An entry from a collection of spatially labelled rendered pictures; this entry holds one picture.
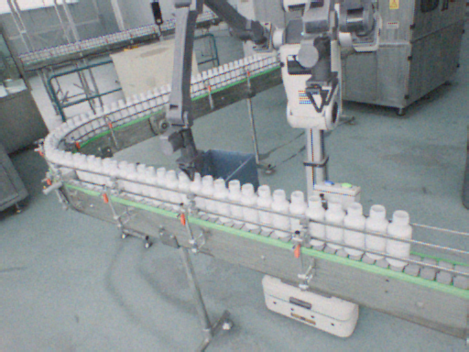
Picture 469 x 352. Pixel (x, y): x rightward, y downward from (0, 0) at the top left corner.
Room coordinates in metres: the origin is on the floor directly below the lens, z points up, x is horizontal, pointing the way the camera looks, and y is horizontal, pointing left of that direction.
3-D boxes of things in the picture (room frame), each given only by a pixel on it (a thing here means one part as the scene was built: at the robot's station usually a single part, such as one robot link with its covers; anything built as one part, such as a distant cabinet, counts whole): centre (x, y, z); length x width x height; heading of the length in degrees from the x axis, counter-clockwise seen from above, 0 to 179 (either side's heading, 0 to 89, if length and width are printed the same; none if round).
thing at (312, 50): (0.94, -0.28, 1.60); 0.12 x 0.09 x 0.12; 143
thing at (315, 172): (1.51, -0.42, 0.74); 0.11 x 0.11 x 0.40; 53
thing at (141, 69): (5.51, 0.87, 0.59); 1.10 x 0.62 x 1.18; 125
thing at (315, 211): (0.84, -0.22, 1.08); 0.06 x 0.06 x 0.17
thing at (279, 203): (0.91, -0.13, 1.08); 0.06 x 0.06 x 0.17
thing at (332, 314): (1.50, -0.42, 0.24); 0.68 x 0.53 x 0.41; 143
